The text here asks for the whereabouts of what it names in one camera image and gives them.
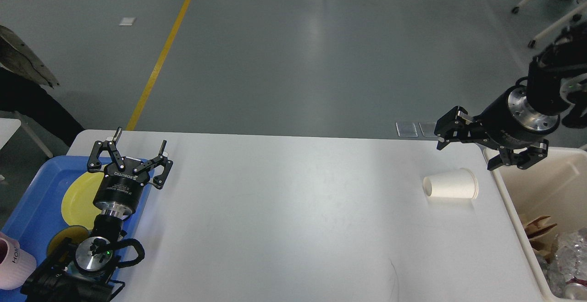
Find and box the white paper cup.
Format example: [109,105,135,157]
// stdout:
[423,168,479,199]

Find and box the aluminium foil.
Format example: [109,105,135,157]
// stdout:
[554,227,587,282]
[535,254,566,298]

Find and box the pink mug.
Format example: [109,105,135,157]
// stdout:
[0,233,37,290]

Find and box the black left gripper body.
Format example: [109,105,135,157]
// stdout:
[93,163,150,220]

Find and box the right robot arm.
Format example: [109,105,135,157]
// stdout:
[434,22,587,170]

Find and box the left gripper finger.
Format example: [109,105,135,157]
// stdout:
[132,140,174,189]
[86,126,125,174]

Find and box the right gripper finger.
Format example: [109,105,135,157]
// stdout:
[434,106,482,150]
[487,139,549,171]

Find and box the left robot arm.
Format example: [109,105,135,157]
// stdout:
[20,128,173,302]

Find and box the yellow plastic plate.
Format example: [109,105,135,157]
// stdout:
[61,173,103,230]

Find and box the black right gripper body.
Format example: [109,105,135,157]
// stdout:
[472,87,560,150]

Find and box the brown paper bag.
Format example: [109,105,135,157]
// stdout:
[523,215,558,256]

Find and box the blue plastic tray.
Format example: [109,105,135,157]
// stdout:
[0,156,155,302]

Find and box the crushed red can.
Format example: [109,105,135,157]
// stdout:
[563,282,587,301]

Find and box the white plastic bin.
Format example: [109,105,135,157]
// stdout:
[491,147,587,302]

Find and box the small white side table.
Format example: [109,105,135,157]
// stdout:
[0,111,54,159]

